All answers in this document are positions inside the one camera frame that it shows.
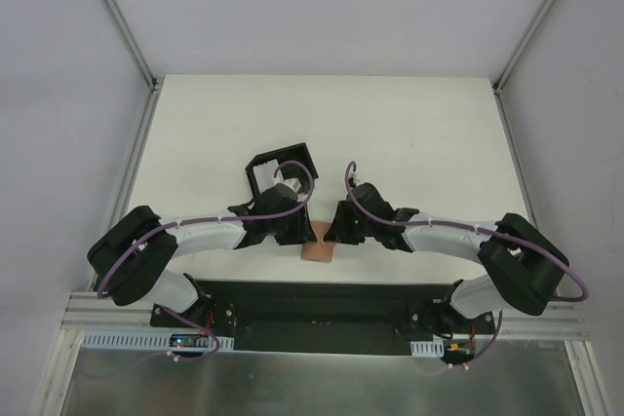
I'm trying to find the tan leather card holder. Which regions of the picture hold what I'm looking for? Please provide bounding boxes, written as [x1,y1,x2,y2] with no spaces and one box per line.
[300,220,335,263]

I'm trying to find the black card tray box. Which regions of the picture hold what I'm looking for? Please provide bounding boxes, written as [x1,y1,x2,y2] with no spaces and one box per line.
[245,142,319,198]

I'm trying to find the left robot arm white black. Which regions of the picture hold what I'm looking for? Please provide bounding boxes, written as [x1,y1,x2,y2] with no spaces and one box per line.
[87,183,317,327]

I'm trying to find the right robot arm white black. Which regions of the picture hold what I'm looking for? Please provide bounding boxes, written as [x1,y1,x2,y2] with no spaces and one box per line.
[324,183,569,333]

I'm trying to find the white cards stack in tray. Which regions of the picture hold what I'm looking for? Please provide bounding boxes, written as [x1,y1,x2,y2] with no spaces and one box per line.
[253,160,283,193]

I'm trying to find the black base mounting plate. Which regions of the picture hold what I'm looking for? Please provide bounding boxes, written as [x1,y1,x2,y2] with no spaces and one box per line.
[148,275,503,353]

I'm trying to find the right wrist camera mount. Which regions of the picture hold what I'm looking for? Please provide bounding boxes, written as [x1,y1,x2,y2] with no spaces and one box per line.
[347,171,362,189]

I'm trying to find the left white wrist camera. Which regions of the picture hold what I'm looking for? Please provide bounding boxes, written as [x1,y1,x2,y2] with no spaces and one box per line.
[274,178,302,201]

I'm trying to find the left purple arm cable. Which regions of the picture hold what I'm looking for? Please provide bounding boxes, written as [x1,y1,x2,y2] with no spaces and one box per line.
[97,161,317,299]

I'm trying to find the right white cable duct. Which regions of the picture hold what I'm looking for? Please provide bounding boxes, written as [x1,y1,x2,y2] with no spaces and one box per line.
[409,339,445,359]

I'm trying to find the white cable duct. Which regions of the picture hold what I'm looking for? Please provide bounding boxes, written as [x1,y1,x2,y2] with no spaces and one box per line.
[409,339,445,359]
[82,331,235,353]

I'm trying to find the left table side rail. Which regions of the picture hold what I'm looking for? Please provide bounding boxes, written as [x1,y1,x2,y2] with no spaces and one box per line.
[101,79,164,235]

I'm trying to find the aluminium cross rail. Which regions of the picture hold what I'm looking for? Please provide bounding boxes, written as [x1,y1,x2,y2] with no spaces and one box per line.
[60,291,153,330]

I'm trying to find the left white cable duct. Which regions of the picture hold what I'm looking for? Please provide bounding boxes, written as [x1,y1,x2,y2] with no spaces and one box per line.
[82,331,235,353]

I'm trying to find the left aluminium frame post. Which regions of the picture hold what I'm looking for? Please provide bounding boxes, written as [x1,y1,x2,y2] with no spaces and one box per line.
[75,0,165,94]

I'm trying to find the aluminium frame post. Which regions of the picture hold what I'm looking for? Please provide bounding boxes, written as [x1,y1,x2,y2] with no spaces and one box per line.
[490,0,594,95]
[75,0,165,94]

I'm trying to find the right aluminium frame post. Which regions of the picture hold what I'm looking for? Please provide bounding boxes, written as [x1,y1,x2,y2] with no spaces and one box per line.
[490,0,594,95]

